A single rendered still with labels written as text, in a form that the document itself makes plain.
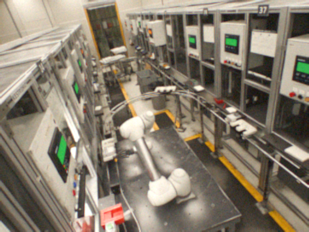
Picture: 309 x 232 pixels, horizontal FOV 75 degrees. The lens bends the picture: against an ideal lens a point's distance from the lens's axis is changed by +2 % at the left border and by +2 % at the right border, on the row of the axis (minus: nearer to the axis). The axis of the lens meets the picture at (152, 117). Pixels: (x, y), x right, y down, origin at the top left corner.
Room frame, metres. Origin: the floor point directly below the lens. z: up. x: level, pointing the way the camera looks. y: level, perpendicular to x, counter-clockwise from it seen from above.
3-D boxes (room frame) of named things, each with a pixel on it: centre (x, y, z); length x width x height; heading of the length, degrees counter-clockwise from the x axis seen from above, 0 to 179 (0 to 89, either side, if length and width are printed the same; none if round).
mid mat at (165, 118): (3.65, -0.23, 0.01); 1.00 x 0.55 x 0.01; 10
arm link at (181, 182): (1.24, -0.13, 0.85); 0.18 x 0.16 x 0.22; 115
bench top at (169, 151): (1.58, 0.12, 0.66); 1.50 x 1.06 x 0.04; 10
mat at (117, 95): (5.95, 0.95, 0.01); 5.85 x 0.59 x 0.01; 10
